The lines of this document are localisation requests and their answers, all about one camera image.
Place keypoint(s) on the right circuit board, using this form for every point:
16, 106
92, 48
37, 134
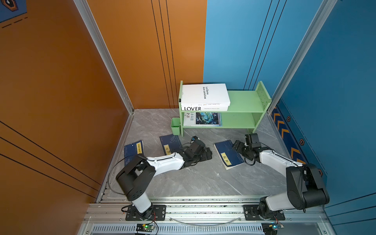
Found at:
272, 229

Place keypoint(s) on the left green circuit board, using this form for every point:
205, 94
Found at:
146, 229

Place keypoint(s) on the white book with brown pattern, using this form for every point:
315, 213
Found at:
195, 95

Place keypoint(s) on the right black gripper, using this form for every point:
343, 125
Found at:
241, 145

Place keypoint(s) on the navy blue book upper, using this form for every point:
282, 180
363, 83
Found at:
170, 143

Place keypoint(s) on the right aluminium corner post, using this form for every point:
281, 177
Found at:
313, 30

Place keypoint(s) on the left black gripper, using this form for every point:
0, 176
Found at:
206, 157

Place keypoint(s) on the navy book far left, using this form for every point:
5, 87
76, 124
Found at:
132, 150

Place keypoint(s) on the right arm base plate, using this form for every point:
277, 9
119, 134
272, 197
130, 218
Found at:
257, 212

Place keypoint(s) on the green wooden two-tier shelf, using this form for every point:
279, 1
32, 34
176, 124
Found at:
246, 110

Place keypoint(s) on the LOVER black white book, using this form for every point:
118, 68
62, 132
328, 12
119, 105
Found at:
209, 108

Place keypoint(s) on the aluminium corner post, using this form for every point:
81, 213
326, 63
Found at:
313, 30
94, 31

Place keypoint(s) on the small green pen holder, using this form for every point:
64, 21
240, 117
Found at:
175, 126

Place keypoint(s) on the left aluminium corner post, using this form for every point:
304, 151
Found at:
94, 31

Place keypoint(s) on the aluminium rail frame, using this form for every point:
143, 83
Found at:
201, 215

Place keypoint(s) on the colourful teal magazine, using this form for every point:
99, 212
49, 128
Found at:
202, 119

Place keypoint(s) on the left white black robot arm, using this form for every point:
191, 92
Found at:
136, 176

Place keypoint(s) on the navy book with yellow label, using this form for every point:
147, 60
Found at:
229, 157

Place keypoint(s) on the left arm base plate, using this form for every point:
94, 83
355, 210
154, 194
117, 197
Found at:
155, 212

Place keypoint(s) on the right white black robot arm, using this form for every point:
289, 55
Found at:
305, 185

